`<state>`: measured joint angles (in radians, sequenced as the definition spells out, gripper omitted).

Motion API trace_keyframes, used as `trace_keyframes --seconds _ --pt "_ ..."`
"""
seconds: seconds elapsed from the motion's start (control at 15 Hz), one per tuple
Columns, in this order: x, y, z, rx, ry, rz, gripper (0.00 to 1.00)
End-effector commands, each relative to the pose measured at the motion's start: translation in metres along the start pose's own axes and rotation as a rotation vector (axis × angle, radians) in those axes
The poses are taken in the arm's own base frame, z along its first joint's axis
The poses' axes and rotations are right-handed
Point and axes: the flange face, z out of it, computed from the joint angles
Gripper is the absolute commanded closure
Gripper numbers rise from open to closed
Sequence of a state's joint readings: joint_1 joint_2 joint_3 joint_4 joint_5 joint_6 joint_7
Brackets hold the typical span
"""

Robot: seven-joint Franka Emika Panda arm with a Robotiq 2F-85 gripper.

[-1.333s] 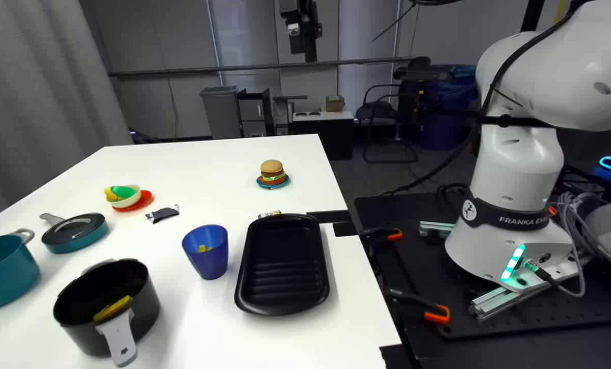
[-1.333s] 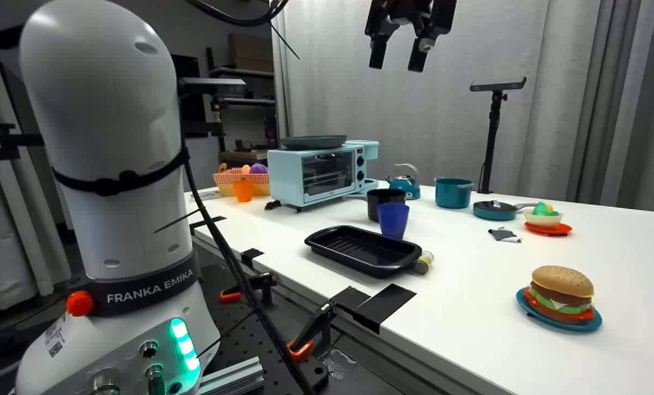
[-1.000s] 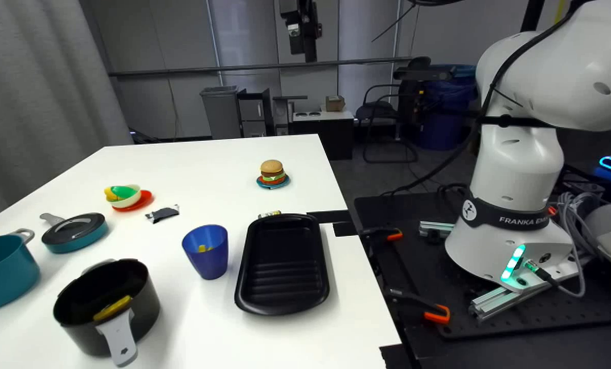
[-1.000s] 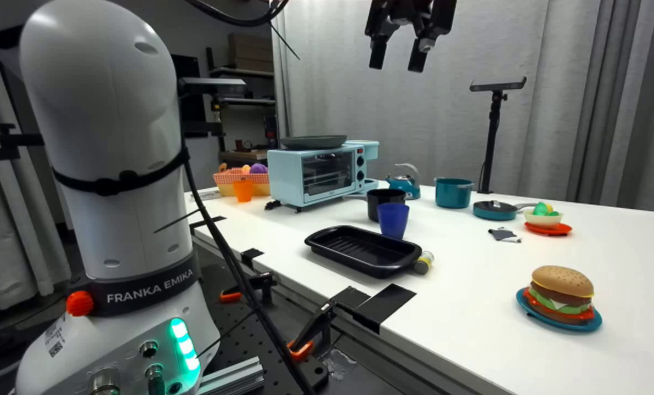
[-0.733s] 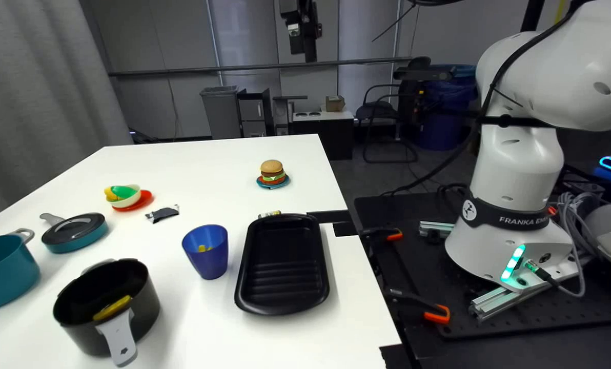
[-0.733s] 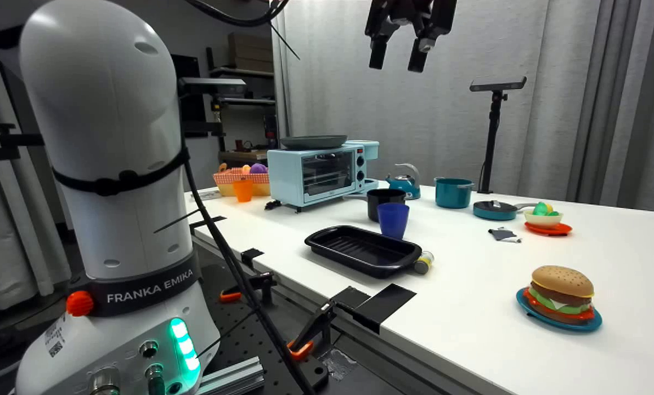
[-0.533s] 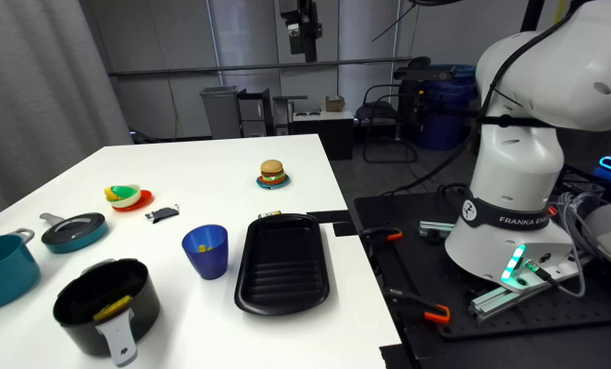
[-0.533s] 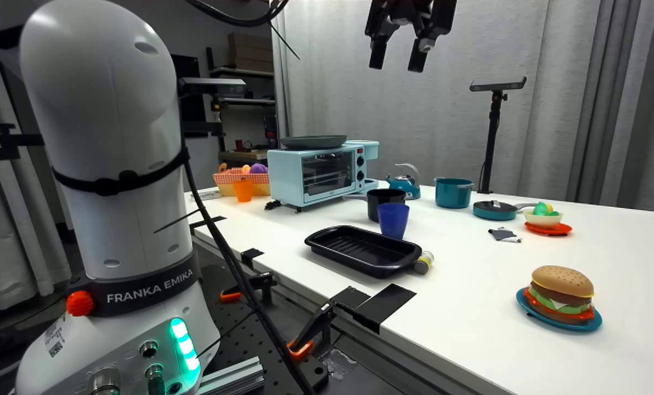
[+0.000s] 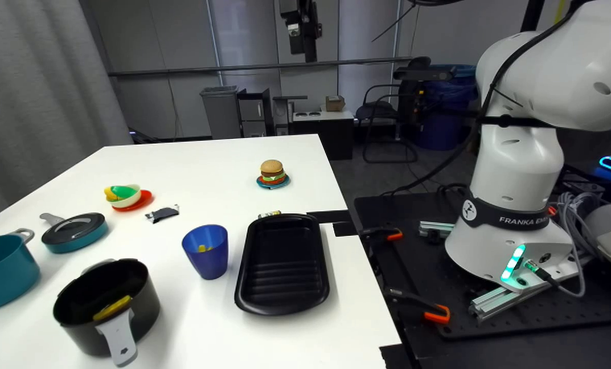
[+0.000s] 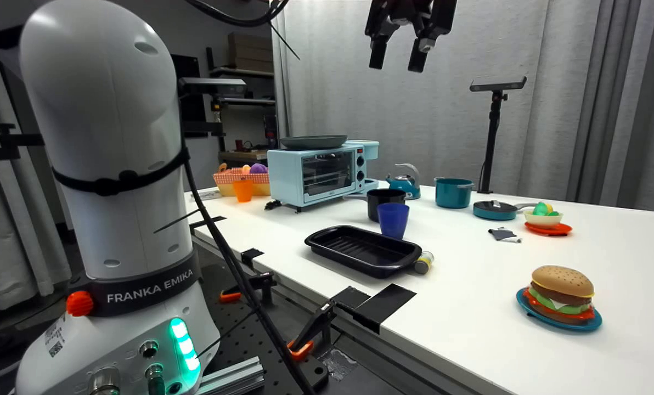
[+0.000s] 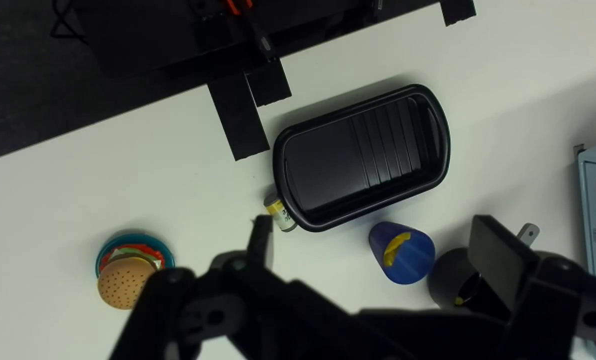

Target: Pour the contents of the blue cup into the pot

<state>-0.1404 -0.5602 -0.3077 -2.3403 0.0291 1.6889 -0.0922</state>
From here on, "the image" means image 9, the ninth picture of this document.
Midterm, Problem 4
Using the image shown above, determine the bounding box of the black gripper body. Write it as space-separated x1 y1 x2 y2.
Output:
278 0 321 44

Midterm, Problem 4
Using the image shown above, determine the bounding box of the small teal frying pan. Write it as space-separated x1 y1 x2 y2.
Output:
39 211 110 256

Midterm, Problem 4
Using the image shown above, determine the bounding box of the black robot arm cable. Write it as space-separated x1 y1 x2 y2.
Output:
477 13 585 132

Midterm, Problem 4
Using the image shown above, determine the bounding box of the toy bowl with green food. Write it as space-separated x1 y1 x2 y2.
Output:
103 182 144 211

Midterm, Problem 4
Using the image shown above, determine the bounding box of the small black white card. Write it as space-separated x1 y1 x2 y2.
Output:
144 203 182 225

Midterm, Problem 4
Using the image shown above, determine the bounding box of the grey curtain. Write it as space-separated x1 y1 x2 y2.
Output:
0 0 133 228

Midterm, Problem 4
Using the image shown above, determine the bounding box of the black clamp with orange handle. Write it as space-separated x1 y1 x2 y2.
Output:
357 224 405 248
386 286 453 329

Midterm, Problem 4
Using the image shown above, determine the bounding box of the grey cable bundle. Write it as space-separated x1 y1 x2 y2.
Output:
551 188 604 302

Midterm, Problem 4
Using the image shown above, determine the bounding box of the black office chair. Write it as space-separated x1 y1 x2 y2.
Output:
354 81 421 166

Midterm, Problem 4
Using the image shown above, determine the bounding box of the small red plate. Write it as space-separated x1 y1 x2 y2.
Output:
110 188 156 213

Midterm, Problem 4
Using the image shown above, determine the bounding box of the black ridged grill tray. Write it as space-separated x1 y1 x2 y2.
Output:
233 211 332 317

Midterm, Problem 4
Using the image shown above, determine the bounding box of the teal cooking pot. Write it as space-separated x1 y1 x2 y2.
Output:
0 228 43 315

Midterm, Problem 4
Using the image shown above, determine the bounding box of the aluminium profile rail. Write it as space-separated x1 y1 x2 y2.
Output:
467 262 582 324

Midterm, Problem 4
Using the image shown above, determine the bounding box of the small teal plate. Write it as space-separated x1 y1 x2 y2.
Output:
254 173 291 190

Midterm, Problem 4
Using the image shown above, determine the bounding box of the small cardboard box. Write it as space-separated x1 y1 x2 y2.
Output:
323 95 347 114

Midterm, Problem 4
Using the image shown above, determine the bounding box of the dark low cabinet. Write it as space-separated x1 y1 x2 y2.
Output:
236 88 277 137

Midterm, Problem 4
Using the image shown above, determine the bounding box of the blue plastic barrel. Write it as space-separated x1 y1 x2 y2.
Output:
413 63 484 152

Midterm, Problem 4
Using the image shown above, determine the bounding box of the grey trash bin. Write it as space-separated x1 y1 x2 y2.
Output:
198 84 241 139

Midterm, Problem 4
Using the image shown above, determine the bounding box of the blue plastic cup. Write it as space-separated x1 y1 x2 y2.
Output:
181 224 229 281

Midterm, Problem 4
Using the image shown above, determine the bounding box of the toy burger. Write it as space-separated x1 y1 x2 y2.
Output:
259 158 286 184

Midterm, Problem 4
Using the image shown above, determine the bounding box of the black pot with grey handle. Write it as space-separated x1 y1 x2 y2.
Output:
50 256 162 369

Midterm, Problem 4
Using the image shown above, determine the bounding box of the black flat table bracket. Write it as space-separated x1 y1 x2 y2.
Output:
304 207 358 237

